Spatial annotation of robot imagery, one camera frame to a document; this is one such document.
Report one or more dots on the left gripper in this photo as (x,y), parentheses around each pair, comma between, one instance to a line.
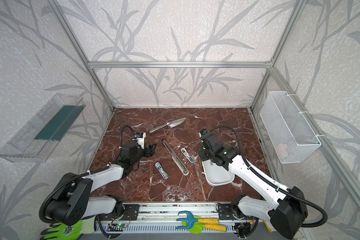
(145,150)

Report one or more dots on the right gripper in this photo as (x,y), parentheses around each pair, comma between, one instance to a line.
(206,140)

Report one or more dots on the white mini stapler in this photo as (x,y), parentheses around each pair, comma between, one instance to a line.
(187,155)

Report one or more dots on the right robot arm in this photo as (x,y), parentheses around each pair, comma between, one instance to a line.
(285,209)

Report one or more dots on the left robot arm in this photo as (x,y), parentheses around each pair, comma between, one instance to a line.
(71,199)

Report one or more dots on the white oval tray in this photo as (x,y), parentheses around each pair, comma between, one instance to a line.
(217,176)

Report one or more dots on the silver metal trowel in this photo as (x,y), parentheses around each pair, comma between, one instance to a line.
(170,125)

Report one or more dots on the pink object in basket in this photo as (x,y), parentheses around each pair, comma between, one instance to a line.
(282,151)

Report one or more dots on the green circuit board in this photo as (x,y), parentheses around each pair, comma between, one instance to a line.
(118,226)

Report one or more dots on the teal garden hand rake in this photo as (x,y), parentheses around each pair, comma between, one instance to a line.
(190,220)

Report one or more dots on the green garden hand shovel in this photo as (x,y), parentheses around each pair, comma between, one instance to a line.
(199,227)

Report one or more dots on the green work glove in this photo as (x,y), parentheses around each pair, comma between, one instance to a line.
(59,231)

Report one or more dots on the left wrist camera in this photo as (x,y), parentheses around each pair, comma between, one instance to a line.
(140,139)

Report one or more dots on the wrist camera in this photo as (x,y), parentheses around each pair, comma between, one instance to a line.
(203,132)
(140,139)

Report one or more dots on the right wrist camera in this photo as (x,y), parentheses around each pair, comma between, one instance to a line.
(203,132)

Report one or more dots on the aluminium frame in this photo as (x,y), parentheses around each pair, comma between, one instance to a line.
(339,167)

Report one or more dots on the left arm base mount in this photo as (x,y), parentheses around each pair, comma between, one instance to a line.
(127,212)

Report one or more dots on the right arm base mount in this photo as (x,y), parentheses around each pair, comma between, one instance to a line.
(227,212)

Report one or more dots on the white wire mesh basket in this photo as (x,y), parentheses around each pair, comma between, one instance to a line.
(286,124)

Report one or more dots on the clear plastic wall shelf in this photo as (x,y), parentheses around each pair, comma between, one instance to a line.
(37,139)

